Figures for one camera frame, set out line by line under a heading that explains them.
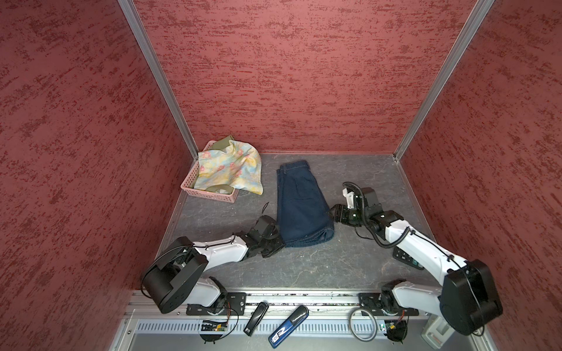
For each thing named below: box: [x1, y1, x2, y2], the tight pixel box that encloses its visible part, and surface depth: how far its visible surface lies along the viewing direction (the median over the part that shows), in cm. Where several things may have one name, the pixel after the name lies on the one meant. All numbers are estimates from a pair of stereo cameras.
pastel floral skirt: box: [193, 139, 264, 196], surface depth 112 cm
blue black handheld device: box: [268, 304, 310, 349], surface depth 68 cm
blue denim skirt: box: [276, 160, 335, 248], surface depth 102 cm
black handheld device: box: [243, 301, 270, 337], surface depth 70 cm
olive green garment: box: [209, 135, 235, 153], surface depth 116 cm
